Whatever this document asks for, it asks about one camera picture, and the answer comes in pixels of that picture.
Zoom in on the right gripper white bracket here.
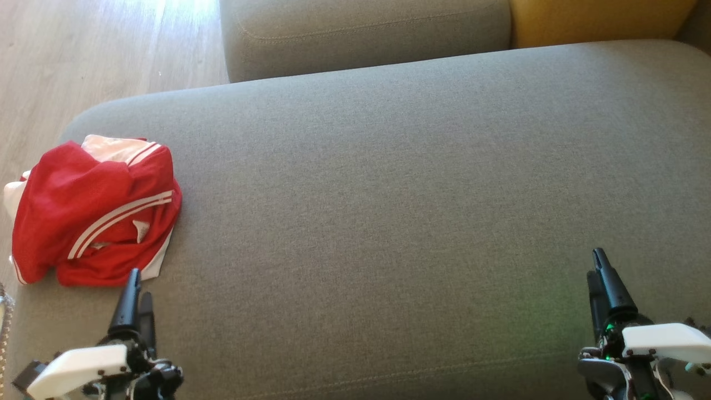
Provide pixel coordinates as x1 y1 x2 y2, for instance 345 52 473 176
587 248 711 400

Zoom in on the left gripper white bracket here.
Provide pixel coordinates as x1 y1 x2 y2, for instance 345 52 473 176
27 268 184 400

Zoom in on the red shorts white side band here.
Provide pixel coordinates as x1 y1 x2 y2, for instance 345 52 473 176
56 219 176 288

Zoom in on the red white-sleeved jersey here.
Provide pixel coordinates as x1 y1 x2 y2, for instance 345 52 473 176
3 135 183 284

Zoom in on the woven laundry basket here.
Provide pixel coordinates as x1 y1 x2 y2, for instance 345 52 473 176
0 281 15 400

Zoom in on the grey fabric sofa seat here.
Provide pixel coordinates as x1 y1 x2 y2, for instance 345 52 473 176
3 39 711 400

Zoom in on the yellow cushion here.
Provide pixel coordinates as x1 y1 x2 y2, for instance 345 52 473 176
508 0 698 49

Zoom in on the grey sofa cushion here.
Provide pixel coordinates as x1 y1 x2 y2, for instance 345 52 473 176
219 0 512 84

